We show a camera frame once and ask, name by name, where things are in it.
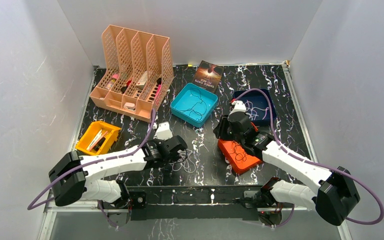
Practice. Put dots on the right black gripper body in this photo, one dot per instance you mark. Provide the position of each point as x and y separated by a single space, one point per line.
225 131

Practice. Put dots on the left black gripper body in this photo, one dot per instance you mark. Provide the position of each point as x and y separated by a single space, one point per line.
172 157

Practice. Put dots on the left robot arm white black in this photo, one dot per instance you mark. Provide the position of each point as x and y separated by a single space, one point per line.
77 177

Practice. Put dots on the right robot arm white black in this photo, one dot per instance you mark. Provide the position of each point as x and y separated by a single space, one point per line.
330 194

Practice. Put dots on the navy blue square tray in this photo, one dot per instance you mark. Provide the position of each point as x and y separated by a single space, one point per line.
257 107

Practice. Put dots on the orange square tray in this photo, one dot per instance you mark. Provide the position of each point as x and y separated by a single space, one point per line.
236 156

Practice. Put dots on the teal square tray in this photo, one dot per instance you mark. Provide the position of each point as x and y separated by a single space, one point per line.
194 105

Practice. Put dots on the dark book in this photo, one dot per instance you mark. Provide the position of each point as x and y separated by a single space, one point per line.
208 76

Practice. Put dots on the yellow small bin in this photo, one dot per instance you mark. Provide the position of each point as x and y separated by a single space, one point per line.
104 144

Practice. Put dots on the pens in yellow bin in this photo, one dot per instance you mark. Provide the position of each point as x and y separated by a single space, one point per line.
101 134

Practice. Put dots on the pink marker in organizer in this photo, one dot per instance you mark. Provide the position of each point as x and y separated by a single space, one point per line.
157 92

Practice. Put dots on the white box in organizer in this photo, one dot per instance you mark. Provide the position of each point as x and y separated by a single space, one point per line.
142 81

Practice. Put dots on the pink bottle in organizer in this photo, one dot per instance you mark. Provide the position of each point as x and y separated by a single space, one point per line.
111 81

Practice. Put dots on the pink plastic file organizer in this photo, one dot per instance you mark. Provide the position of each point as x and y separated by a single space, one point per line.
130 53

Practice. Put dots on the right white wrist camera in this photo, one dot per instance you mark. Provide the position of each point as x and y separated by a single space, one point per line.
237 106

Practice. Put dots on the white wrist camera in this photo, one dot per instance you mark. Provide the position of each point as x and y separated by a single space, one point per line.
237 106
162 131

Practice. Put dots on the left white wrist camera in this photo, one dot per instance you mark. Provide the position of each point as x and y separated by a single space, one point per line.
162 131

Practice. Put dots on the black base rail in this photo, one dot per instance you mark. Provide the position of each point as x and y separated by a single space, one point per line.
194 202

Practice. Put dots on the aluminium frame rail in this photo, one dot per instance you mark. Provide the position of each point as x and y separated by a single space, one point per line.
343 229

